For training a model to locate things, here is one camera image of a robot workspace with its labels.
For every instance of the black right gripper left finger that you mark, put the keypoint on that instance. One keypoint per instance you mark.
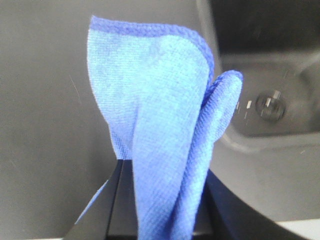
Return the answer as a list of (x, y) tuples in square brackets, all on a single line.
[(94, 223)]

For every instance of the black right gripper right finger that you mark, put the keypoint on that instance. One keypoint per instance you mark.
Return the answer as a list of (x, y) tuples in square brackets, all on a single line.
[(224, 216)]

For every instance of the blue microfiber cloth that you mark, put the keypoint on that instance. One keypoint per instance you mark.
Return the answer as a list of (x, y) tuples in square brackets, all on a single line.
[(154, 85)]

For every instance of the metal sink drain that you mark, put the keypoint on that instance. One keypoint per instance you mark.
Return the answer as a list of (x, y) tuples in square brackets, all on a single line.
[(270, 105)]

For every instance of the black lab sink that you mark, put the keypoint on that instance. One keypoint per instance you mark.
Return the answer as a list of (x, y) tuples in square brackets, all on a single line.
[(275, 44)]

